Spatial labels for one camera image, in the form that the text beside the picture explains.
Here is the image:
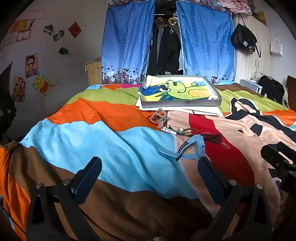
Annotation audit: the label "blue dotted curtain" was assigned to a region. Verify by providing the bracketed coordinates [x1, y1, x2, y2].
[102, 0, 156, 85]
[176, 0, 236, 81]

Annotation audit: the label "cartoon character wall poster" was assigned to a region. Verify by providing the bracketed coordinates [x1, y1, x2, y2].
[25, 53, 39, 78]

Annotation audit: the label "red framed certificate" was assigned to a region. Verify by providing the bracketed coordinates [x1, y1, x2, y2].
[17, 29, 31, 42]

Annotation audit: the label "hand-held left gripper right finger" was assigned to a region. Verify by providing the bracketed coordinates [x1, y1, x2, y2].
[196, 157, 273, 241]

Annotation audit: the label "white appliance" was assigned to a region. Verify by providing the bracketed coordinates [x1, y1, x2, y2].
[239, 79, 263, 94]

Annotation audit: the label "family picture wall poster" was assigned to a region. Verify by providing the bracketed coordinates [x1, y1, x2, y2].
[12, 76, 27, 102]

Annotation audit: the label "stack of white paper sheets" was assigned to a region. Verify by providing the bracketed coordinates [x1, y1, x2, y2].
[136, 97, 223, 116]

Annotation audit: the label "red diamond wall paper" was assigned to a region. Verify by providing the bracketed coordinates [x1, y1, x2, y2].
[68, 22, 83, 39]

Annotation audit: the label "white braided hair clip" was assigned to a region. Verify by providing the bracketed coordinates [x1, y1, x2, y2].
[161, 126, 178, 136]

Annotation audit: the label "black jacket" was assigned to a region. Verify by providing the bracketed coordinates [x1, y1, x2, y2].
[258, 75, 285, 103]

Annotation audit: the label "wooden headboard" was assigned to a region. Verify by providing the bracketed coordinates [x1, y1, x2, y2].
[286, 75, 296, 109]

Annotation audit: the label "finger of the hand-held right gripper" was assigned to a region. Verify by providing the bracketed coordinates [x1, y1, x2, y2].
[276, 141, 296, 156]
[260, 145, 296, 171]

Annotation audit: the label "yellow orange wall paper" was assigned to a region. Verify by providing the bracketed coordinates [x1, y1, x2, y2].
[8, 20, 35, 33]

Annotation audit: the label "white wardrobe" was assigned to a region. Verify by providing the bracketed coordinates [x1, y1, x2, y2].
[232, 11, 271, 84]

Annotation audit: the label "dark hanging clothes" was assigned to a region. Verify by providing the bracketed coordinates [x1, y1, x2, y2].
[148, 9, 183, 76]

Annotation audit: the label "pink cloth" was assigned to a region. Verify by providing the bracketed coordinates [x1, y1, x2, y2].
[220, 0, 253, 15]

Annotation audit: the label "colourful printed blanket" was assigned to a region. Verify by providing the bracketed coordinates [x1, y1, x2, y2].
[0, 82, 296, 241]

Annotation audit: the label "yellow cartoon wall poster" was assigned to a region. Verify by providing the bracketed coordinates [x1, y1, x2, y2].
[32, 73, 54, 96]

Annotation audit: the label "wooden cabinet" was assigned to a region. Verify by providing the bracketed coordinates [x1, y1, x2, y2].
[85, 61, 102, 86]

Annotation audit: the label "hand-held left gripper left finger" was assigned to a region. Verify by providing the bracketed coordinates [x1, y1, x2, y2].
[26, 157, 103, 241]

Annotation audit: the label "white paper bag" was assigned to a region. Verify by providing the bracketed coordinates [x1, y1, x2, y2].
[270, 35, 283, 56]

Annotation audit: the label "black shoulder bag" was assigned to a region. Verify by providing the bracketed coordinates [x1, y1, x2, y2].
[231, 14, 262, 57]

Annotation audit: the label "white shallow tray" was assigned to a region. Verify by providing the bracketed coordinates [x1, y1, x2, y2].
[140, 75, 222, 109]

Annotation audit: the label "dark red bead bracelet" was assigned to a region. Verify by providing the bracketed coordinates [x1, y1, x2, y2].
[200, 133, 230, 149]

